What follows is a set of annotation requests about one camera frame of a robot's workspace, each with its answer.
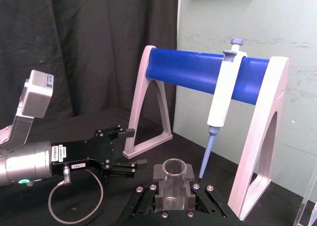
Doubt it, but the white and blue pipette stand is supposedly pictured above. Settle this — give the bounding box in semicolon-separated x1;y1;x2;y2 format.
123;45;290;221

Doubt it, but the thin dark gripper cable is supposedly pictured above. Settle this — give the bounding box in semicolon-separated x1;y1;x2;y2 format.
48;166;105;225

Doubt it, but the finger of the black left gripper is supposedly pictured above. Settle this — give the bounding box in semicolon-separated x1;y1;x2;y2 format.
102;159;148;179
95;124;136;140

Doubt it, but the clear plastic case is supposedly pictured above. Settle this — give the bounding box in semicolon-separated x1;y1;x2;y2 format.
293;165;317;226

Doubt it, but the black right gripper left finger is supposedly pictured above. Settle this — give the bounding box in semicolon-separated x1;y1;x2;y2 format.
116;163;174;226

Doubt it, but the clear glass beaker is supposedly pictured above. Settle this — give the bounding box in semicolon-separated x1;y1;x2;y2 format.
162;158;187;210

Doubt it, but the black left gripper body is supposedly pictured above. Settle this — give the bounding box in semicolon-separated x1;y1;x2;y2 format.
51;130;116;176

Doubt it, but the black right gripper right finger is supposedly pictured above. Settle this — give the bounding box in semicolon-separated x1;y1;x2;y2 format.
184;163;229;217

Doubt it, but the white pipette with blue tip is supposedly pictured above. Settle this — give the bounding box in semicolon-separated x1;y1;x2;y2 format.
198;37;248;180

